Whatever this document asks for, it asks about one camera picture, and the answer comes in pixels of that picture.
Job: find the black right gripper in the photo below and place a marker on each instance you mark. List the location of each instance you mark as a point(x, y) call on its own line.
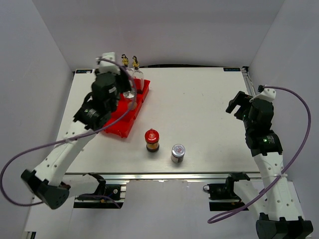
point(241, 99)

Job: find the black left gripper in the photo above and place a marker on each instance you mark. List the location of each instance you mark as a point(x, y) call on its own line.
point(124, 83)

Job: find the short white shaker silver lid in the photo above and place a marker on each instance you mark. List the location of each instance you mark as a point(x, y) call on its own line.
point(130, 96)

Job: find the clear bottle gold pourer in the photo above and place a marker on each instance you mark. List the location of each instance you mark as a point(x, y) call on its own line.
point(125, 63)

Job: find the dark sauce bottle gold pourer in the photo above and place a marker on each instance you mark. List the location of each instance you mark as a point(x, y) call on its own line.
point(138, 75)

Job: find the red lid sauce jar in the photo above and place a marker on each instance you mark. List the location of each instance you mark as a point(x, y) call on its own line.
point(152, 140)

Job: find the tall white powder shaker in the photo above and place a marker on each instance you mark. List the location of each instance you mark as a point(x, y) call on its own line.
point(132, 106)

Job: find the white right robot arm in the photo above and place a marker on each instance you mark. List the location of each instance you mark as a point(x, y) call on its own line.
point(273, 209)

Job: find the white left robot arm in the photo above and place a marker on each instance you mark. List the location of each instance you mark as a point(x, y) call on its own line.
point(48, 180)

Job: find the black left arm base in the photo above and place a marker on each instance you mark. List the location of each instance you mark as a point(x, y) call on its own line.
point(111, 196)

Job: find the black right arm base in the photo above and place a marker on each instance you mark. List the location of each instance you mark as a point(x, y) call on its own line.
point(220, 199)

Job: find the red plastic compartment bin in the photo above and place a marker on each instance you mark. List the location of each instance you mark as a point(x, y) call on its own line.
point(123, 126)

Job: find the blue logo sticker right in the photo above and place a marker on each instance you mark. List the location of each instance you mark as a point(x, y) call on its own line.
point(231, 69)

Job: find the blue logo sticker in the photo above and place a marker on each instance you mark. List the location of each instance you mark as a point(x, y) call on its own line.
point(231, 69)
point(83, 71)

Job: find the blue logo sticker left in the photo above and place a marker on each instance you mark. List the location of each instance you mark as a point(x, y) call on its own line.
point(83, 71)

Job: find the small red label jar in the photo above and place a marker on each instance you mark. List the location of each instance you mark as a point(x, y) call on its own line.
point(177, 153)

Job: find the aluminium table rail right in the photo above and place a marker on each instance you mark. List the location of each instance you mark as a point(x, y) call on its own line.
point(248, 82)

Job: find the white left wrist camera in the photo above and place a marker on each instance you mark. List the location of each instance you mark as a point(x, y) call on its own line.
point(105, 64)

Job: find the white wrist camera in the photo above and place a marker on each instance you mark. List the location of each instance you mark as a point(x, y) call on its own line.
point(105, 64)
point(265, 93)

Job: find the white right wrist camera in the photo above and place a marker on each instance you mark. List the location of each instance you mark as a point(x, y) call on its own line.
point(265, 93)

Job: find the aluminium front rail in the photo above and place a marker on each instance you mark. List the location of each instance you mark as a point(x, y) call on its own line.
point(164, 176)

